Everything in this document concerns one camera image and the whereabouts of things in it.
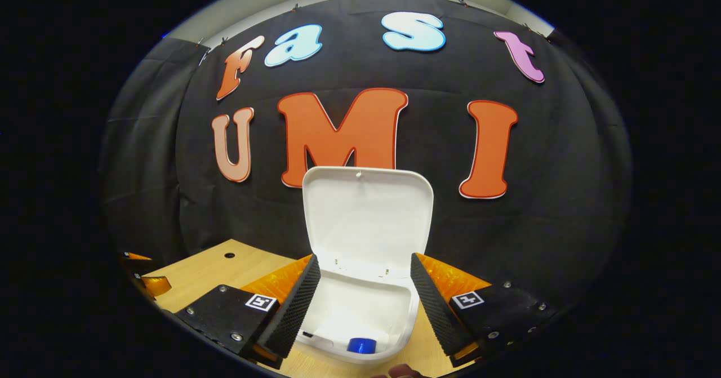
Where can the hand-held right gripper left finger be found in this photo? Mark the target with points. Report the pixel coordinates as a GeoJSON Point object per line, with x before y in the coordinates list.
{"type": "Point", "coordinates": [296, 313]}

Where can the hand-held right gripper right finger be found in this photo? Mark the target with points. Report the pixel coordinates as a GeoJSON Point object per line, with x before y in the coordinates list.
{"type": "Point", "coordinates": [436, 313]}

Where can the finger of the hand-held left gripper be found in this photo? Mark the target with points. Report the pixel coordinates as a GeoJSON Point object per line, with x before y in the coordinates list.
{"type": "Point", "coordinates": [155, 285]}
{"type": "Point", "coordinates": [138, 262]}

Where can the blue pop can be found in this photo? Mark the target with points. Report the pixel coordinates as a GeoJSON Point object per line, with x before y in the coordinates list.
{"type": "Point", "coordinates": [361, 345]}

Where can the white desktop garbage bin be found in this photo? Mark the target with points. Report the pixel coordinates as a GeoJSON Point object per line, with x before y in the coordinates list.
{"type": "Point", "coordinates": [366, 226]}

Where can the wooden desktop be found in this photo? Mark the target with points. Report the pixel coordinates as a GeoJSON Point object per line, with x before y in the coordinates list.
{"type": "Point", "coordinates": [208, 271]}

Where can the black backdrop cloth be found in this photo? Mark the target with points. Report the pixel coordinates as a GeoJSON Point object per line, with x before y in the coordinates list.
{"type": "Point", "coordinates": [563, 198]}

